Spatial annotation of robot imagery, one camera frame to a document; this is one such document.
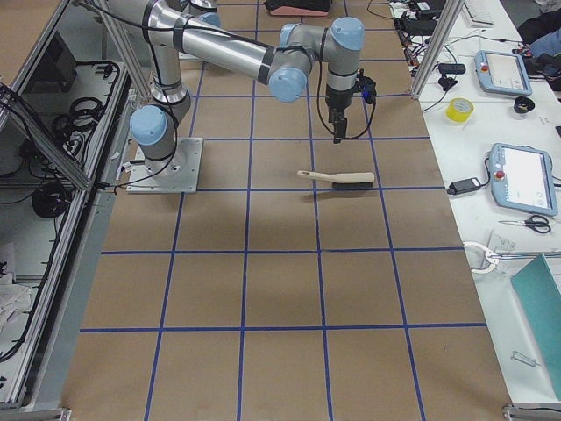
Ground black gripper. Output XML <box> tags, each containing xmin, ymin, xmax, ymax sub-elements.
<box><xmin>325</xmin><ymin>85</ymin><xmax>354</xmax><ymax>144</ymax></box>

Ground white hand brush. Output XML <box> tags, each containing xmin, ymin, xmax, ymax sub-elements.
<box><xmin>296</xmin><ymin>170</ymin><xmax>375</xmax><ymax>189</ymax></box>

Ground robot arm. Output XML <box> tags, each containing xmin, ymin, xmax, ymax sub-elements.
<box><xmin>107</xmin><ymin>1</ymin><xmax>376</xmax><ymax>142</ymax></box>

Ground pink bin with black bag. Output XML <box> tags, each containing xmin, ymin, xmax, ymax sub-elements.
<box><xmin>264</xmin><ymin>0</ymin><xmax>331</xmax><ymax>17</ymax></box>

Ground yellow tape roll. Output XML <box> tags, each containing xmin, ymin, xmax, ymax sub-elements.
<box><xmin>445</xmin><ymin>97</ymin><xmax>474</xmax><ymax>124</ymax></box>

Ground black power adapter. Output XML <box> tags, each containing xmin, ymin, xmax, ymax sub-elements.
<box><xmin>446</xmin><ymin>177</ymin><xmax>483</xmax><ymax>196</ymax></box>

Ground far teach pendant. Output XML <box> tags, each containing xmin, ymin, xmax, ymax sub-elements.
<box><xmin>474</xmin><ymin>50</ymin><xmax>533</xmax><ymax>96</ymax></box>

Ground teach pendant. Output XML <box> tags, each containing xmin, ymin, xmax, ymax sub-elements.
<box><xmin>488</xmin><ymin>143</ymin><xmax>558</xmax><ymax>217</ymax></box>
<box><xmin>474</xmin><ymin>50</ymin><xmax>533</xmax><ymax>96</ymax></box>

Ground near teach pendant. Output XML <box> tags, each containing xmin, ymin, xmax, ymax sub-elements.
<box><xmin>488</xmin><ymin>143</ymin><xmax>558</xmax><ymax>217</ymax></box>

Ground white clamp tool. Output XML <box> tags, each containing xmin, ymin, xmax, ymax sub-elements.
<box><xmin>463</xmin><ymin>241</ymin><xmax>539</xmax><ymax>275</ymax></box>

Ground black scissors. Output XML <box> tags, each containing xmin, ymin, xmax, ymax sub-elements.
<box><xmin>500</xmin><ymin>215</ymin><xmax>551</xmax><ymax>234</ymax></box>

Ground teal box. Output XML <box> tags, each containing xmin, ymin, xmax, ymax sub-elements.
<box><xmin>511</xmin><ymin>254</ymin><xmax>560</xmax><ymax>395</ymax></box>

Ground aluminium frame post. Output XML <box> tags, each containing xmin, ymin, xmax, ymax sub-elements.
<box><xmin>411</xmin><ymin>0</ymin><xmax>465</xmax><ymax>99</ymax></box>

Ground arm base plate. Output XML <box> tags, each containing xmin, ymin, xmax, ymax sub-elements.
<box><xmin>126</xmin><ymin>137</ymin><xmax>203</xmax><ymax>194</ymax></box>

